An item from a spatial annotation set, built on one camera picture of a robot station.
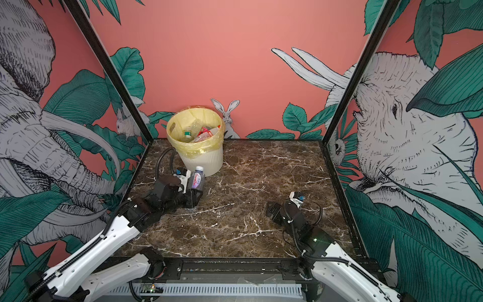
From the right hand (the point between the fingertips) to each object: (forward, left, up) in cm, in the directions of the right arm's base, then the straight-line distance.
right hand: (271, 205), depth 78 cm
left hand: (+3, +30, +8) cm, 31 cm away
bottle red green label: (+35, +33, +10) cm, 49 cm away
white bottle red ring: (+30, +30, +12) cm, 44 cm away
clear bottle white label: (+39, +40, +6) cm, 56 cm away
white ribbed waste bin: (+24, +29, -4) cm, 37 cm away
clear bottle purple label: (+5, +30, +11) cm, 32 cm away
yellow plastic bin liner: (+40, +45, +14) cm, 62 cm away
